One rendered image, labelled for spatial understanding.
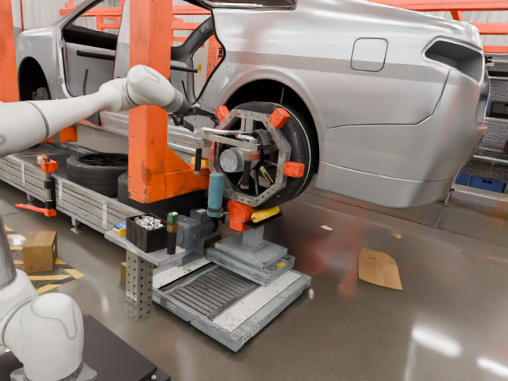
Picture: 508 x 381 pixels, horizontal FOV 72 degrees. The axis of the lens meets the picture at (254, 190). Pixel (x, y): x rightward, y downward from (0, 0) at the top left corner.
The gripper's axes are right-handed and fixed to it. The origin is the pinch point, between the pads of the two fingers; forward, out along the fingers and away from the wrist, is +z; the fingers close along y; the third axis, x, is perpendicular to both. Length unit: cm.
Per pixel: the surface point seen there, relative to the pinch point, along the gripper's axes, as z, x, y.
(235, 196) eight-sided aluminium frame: 66, -13, -21
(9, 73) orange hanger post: 27, 117, -219
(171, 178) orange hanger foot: 51, 0, -59
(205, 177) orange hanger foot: 81, 9, -54
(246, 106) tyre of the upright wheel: 51, 36, -4
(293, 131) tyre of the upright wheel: 54, 15, 23
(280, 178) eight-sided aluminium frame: 57, -10, 12
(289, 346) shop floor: 69, -98, 7
